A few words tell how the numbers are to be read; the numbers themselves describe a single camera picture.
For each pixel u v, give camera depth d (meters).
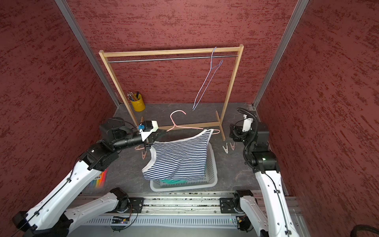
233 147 0.95
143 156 0.90
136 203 0.74
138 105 1.11
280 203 0.40
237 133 0.54
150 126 0.48
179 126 0.59
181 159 0.73
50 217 0.37
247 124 0.60
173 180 0.79
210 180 0.79
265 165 0.45
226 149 0.95
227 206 0.74
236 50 0.62
